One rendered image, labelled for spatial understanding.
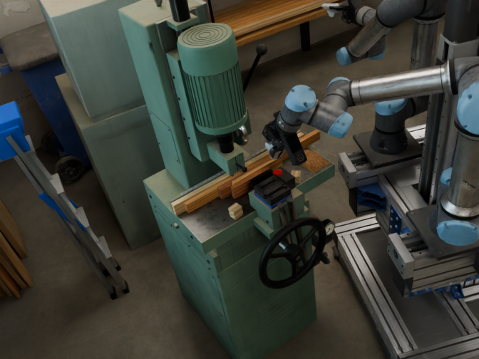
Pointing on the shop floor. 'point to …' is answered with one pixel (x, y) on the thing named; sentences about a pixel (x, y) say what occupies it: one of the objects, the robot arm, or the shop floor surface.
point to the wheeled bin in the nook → (46, 95)
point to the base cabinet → (242, 295)
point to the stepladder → (56, 197)
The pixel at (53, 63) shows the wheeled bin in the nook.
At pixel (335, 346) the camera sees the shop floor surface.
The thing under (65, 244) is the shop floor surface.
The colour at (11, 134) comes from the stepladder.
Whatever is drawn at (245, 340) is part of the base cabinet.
